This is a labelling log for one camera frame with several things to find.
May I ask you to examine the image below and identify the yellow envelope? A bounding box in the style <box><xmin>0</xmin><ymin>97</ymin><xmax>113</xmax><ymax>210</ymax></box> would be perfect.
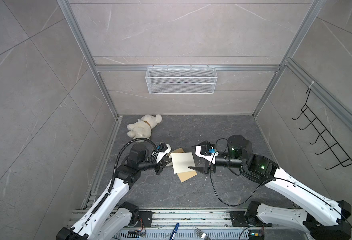
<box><xmin>170</xmin><ymin>148</ymin><xmax>197</xmax><ymax>183</ymax></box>

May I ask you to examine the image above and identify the beige letter paper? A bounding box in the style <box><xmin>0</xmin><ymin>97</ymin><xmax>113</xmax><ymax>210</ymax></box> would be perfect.
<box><xmin>171</xmin><ymin>153</ymin><xmax>195</xmax><ymax>174</ymax></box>

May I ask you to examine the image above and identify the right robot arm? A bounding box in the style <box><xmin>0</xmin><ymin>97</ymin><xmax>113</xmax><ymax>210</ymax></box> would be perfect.
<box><xmin>193</xmin><ymin>135</ymin><xmax>352</xmax><ymax>240</ymax></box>

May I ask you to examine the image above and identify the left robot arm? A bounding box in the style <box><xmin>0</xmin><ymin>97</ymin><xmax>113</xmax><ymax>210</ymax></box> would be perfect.
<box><xmin>56</xmin><ymin>138</ymin><xmax>172</xmax><ymax>240</ymax></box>

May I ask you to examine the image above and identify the white teddy bear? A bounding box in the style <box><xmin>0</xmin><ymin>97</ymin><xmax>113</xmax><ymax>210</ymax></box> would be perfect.
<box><xmin>127</xmin><ymin>115</ymin><xmax>163</xmax><ymax>139</ymax></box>

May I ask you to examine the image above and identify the silver fork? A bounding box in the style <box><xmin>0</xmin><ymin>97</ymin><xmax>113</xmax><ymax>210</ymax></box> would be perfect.
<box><xmin>194</xmin><ymin>228</ymin><xmax>210</xmax><ymax>240</ymax></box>

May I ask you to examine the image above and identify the blue marker pen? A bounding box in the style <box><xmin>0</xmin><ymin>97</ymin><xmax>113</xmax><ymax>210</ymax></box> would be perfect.
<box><xmin>170</xmin><ymin>223</ymin><xmax>179</xmax><ymax>240</ymax></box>

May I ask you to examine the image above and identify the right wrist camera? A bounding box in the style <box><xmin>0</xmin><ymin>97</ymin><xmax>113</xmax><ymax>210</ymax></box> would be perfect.
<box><xmin>195</xmin><ymin>144</ymin><xmax>218</xmax><ymax>165</ymax></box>

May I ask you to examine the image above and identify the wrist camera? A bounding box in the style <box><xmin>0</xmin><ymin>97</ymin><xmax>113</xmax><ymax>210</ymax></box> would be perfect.
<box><xmin>152</xmin><ymin>143</ymin><xmax>172</xmax><ymax>164</ymax></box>
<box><xmin>195</xmin><ymin>144</ymin><xmax>218</xmax><ymax>165</ymax></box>

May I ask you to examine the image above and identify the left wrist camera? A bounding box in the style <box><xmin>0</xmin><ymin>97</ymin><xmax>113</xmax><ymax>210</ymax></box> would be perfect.
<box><xmin>152</xmin><ymin>143</ymin><xmax>172</xmax><ymax>164</ymax></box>

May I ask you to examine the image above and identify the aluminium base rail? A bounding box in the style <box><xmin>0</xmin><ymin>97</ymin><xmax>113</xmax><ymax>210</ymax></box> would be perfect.
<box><xmin>64</xmin><ymin>209</ymin><xmax>314</xmax><ymax>240</ymax></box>

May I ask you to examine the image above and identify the white wire mesh basket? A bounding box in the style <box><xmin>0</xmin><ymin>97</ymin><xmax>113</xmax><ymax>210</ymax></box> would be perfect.
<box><xmin>146</xmin><ymin>67</ymin><xmax>218</xmax><ymax>95</ymax></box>

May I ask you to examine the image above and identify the black wire hook rack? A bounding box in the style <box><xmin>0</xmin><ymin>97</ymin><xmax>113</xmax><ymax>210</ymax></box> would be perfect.
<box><xmin>292</xmin><ymin>89</ymin><xmax>352</xmax><ymax>170</ymax></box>

